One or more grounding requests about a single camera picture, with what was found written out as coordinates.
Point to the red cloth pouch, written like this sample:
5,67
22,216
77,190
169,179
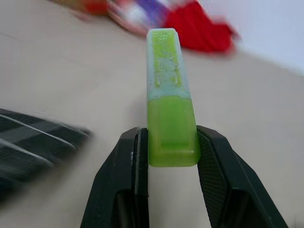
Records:
199,28

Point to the purple and white pouch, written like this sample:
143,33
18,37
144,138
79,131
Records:
140,14

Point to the black grid pouch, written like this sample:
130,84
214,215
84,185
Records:
31,147

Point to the red and tan object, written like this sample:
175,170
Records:
88,7

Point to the green translucent plastic block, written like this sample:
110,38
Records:
169,114

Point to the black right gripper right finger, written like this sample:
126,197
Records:
228,185

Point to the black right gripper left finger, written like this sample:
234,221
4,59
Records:
114,180

